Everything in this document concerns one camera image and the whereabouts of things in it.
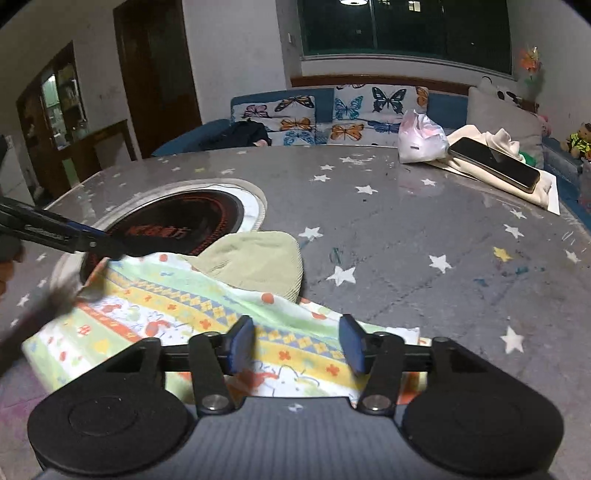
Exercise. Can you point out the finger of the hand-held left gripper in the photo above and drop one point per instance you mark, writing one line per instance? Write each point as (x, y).
(41, 309)
(69, 235)

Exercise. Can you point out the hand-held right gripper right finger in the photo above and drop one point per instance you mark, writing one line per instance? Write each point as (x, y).
(353, 346)

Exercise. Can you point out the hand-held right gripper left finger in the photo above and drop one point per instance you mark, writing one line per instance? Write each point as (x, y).
(240, 344)

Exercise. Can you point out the cartoon print children's pants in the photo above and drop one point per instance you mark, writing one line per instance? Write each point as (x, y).
(184, 295)

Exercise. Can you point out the wooden side table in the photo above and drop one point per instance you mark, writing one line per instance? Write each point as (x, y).
(106, 147)

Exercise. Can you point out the black round induction cooktop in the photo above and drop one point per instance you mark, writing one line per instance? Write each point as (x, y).
(184, 217)

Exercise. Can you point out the grey star print tablecloth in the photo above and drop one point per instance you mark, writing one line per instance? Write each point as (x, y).
(415, 221)

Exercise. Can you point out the glass door cabinet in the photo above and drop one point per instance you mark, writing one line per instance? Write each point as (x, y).
(64, 92)

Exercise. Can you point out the dark wooden door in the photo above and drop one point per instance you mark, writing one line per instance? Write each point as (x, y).
(157, 69)

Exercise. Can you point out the dark clothing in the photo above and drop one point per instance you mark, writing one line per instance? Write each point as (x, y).
(244, 134)

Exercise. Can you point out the pink white plastic bag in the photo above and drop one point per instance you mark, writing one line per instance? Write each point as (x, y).
(418, 138)

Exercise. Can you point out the black smartphone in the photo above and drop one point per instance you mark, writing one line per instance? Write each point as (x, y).
(494, 164)

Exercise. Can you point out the butterfly print cushion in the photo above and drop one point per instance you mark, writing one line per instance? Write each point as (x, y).
(364, 110)
(286, 108)

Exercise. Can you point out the blue sofa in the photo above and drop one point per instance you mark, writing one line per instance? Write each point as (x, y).
(324, 106)

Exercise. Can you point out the cream cloth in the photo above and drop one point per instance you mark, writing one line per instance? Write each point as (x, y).
(498, 138)

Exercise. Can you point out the clear plastic box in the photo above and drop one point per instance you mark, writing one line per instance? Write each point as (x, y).
(585, 182)

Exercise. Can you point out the pink toy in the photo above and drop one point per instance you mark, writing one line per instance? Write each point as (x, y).
(545, 124)

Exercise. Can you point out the panda plush toy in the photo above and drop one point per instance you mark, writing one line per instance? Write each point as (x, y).
(508, 97)

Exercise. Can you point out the teddy bear with yellow vest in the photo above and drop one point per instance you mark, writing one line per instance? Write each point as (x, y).
(579, 141)

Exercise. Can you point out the window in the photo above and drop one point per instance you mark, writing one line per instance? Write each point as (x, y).
(392, 27)

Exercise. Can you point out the colourful pinwheel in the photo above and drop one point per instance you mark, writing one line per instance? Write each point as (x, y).
(530, 60)

